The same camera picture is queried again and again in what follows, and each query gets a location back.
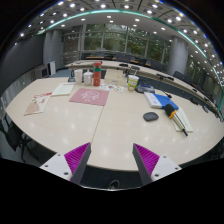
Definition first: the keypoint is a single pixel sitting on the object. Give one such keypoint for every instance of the white printed paper sheet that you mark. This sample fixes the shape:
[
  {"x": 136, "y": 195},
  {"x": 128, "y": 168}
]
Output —
[{"x": 186, "y": 120}]

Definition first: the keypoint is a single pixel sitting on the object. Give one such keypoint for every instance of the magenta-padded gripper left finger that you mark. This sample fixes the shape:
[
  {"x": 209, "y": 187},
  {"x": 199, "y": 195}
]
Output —
[{"x": 77, "y": 156}]

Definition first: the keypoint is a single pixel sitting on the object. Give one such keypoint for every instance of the red bottle with green band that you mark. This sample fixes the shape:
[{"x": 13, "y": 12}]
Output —
[{"x": 97, "y": 75}]

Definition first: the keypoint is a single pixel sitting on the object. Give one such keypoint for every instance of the black office chair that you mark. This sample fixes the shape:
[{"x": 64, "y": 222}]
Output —
[{"x": 13, "y": 135}]

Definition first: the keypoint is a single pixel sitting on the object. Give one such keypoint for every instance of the pink printed mouse pad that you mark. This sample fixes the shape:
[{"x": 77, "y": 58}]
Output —
[{"x": 89, "y": 96}]

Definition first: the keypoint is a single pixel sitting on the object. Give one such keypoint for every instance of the dark office chairs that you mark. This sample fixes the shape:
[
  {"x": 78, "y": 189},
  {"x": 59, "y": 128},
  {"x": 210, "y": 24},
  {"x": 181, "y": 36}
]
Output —
[{"x": 156, "y": 65}]

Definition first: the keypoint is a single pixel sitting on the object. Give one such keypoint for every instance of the dark grey computer mouse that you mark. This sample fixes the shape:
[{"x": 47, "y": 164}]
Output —
[{"x": 151, "y": 116}]

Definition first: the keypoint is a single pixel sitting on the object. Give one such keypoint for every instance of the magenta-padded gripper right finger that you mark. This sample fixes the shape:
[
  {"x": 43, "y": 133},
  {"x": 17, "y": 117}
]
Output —
[{"x": 146, "y": 158}]

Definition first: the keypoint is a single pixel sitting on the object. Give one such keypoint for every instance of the white lidded mug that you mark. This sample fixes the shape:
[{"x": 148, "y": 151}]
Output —
[{"x": 88, "y": 79}]

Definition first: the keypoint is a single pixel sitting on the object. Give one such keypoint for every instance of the beige desk organizer box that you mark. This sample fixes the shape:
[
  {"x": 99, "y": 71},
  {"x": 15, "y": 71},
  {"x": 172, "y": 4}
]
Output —
[{"x": 115, "y": 78}]

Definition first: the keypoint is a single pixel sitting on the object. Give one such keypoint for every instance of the ceiling lights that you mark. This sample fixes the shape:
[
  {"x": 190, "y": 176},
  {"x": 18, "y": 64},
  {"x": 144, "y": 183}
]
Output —
[{"x": 110, "y": 16}]

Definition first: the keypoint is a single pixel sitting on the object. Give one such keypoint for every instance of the blue and white book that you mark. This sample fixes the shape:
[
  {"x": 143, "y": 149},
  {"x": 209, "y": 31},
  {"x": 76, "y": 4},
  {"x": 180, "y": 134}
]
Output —
[{"x": 160, "y": 100}]

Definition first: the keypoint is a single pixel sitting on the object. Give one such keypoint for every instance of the green and white drink cup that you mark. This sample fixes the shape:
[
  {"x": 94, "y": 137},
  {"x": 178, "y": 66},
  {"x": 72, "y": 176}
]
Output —
[{"x": 133, "y": 83}]

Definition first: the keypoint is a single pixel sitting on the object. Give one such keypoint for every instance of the white computer unit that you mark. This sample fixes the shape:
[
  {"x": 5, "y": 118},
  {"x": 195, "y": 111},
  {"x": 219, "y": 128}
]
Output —
[{"x": 51, "y": 68}]

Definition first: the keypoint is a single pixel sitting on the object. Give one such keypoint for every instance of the brown paper card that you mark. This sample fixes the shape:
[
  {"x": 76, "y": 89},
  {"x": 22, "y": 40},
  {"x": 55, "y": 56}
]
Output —
[{"x": 32, "y": 108}]

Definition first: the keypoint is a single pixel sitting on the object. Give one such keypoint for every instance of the long curved conference table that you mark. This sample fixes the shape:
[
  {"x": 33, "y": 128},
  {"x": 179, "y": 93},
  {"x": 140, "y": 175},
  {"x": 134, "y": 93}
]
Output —
[{"x": 110, "y": 65}]

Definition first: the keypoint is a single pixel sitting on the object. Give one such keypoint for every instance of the colourful sticker sheet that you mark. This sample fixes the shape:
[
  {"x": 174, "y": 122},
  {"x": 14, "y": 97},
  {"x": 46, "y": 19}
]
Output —
[{"x": 111, "y": 87}]

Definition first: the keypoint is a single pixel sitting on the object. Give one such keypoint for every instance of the black handheld microphone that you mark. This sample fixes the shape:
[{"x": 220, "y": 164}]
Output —
[{"x": 169, "y": 110}]

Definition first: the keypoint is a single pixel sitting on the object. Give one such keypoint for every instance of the red and white leaflet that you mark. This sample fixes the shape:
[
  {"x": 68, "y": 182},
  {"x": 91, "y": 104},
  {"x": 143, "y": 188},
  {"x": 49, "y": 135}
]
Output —
[{"x": 43, "y": 99}]

